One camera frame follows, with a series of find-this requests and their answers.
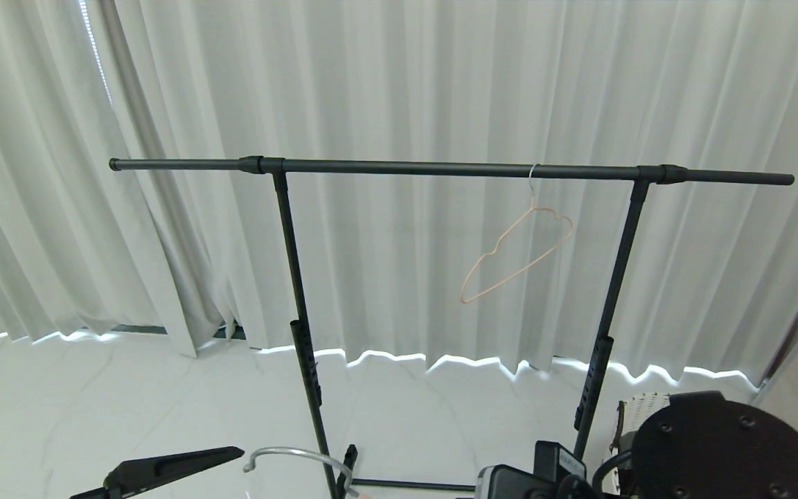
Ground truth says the white laundry basket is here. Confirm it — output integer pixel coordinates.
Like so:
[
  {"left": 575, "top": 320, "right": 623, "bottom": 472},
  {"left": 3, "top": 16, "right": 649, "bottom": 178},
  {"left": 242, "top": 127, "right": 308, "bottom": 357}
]
[{"left": 610, "top": 392, "right": 673, "bottom": 496}]

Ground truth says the white curtain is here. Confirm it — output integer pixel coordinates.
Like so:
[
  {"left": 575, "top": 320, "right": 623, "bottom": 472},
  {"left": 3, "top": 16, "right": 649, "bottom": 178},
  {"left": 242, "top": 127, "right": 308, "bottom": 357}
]
[
  {"left": 80, "top": 0, "right": 798, "bottom": 389},
  {"left": 0, "top": 0, "right": 233, "bottom": 359}
]

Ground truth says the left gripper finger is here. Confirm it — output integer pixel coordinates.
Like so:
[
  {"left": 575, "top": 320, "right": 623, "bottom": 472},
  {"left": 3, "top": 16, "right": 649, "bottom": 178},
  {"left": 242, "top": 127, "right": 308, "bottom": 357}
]
[{"left": 70, "top": 446, "right": 246, "bottom": 499}]

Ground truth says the pink clothes hanger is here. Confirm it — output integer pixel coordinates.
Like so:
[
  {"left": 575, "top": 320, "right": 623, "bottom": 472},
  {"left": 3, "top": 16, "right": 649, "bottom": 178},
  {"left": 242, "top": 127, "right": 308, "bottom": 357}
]
[
  {"left": 243, "top": 446, "right": 372, "bottom": 499},
  {"left": 460, "top": 164, "right": 574, "bottom": 306}
]

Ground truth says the black clothes rack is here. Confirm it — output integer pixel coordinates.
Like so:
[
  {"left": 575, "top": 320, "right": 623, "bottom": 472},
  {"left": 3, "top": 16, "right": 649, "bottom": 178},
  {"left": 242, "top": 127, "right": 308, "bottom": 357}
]
[{"left": 108, "top": 156, "right": 796, "bottom": 499}]

